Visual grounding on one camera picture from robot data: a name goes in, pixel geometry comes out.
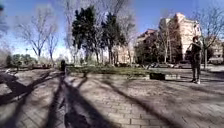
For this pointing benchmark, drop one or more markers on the grass bed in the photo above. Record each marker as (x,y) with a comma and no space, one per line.
(110,70)

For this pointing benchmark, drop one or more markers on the stone kerb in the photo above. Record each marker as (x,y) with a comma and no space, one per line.
(116,76)

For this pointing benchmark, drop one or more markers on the dark evergreen trees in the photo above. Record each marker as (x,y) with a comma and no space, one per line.
(86,30)

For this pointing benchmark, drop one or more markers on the brick paved path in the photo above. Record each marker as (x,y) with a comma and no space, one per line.
(133,103)

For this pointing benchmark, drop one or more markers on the red brick building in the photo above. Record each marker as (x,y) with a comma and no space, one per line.
(146,36)

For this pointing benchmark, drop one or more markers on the dark bin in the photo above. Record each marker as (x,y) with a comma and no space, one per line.
(62,65)

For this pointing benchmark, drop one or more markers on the bare tree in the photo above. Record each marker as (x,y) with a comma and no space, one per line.
(165,43)
(38,40)
(208,30)

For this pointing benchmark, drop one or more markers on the row of parked cars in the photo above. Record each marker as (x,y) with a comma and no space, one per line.
(170,65)

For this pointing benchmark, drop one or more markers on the beige apartment building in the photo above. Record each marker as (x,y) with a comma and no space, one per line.
(185,30)

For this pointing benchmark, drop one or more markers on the person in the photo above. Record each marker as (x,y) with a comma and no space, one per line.
(196,56)

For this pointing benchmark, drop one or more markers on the green bushes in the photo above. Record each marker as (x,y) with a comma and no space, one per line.
(20,60)

